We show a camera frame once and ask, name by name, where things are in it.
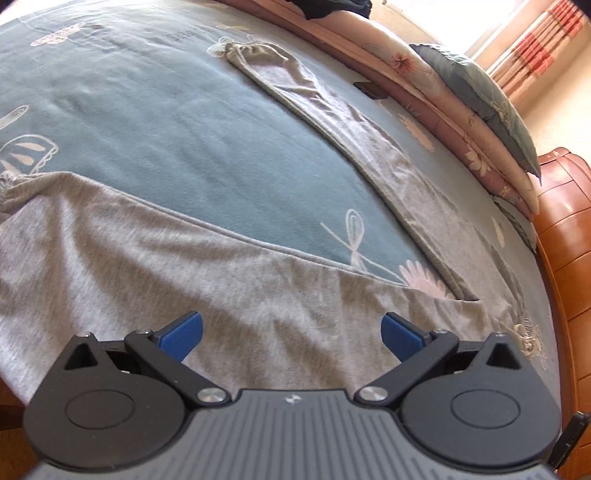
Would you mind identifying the folded pink floral quilt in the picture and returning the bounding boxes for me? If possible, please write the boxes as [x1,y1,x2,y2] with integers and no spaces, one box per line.
[222,0,541,215]

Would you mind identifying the grey sweatpants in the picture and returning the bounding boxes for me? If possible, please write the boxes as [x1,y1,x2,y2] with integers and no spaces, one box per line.
[0,39,552,407]

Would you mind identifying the patterned orange curtain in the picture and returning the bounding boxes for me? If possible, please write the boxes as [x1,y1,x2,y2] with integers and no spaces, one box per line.
[487,0,591,109]

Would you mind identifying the wooden bed headboard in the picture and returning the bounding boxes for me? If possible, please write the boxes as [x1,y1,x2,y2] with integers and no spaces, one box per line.
[531,147,591,416]

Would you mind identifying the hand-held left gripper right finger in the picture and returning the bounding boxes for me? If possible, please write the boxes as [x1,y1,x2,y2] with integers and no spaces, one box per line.
[355,311,525,408]

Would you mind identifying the blue floral bed sheet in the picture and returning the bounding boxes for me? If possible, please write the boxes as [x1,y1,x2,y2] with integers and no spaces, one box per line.
[0,0,578,416]

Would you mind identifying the black phone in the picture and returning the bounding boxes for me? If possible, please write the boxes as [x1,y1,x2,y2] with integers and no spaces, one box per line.
[353,80,387,100]

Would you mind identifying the plump teal pillow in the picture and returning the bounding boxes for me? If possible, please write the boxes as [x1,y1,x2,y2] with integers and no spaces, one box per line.
[409,43,542,181]

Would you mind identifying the flat teal pillow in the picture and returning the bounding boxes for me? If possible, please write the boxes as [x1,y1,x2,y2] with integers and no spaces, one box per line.
[492,194,539,252]

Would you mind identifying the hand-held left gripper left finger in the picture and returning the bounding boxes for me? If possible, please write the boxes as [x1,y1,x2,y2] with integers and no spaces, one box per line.
[64,310,232,408]

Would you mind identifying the black garment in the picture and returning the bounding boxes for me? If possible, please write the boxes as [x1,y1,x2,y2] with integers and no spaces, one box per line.
[295,0,374,20]

